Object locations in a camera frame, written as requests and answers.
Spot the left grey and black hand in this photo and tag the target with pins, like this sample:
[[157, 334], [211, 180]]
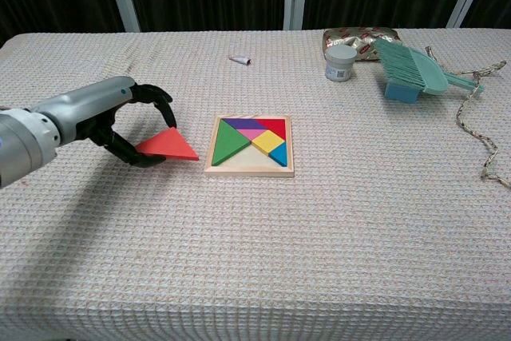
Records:
[[92, 105]]

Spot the orange wooden triangle piece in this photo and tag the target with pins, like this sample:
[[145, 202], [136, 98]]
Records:
[[169, 145]]

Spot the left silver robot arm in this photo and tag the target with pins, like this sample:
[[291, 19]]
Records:
[[20, 143]]

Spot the green triangle piece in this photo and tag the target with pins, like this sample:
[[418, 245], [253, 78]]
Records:
[[229, 145]]

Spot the pink triangle piece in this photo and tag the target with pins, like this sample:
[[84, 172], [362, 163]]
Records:
[[252, 133]]

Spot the yellow square piece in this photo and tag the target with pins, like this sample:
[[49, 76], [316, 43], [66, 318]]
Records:
[[268, 142]]

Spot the red triangle piece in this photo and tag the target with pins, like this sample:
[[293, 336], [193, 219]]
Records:
[[275, 126]]

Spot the blue triangle piece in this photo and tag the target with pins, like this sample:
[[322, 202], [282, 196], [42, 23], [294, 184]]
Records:
[[279, 154]]

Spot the purple parallelogram piece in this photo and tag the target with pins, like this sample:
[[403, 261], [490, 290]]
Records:
[[245, 123]]

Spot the wooden tangram tray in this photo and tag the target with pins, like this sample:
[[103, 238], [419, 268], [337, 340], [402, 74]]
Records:
[[248, 166]]

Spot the beige waffle-weave tablecloth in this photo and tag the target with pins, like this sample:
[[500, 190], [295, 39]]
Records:
[[255, 217]]

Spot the white jar with grey lid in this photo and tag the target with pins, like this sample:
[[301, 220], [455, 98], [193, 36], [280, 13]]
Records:
[[339, 63]]

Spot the gold and red snack bag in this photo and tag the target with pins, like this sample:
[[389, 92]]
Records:
[[355, 40]]

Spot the blue sponge block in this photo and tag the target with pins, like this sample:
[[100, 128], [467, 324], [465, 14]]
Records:
[[399, 92]]

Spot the teal hand brush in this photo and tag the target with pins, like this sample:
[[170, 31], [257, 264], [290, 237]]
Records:
[[415, 69]]

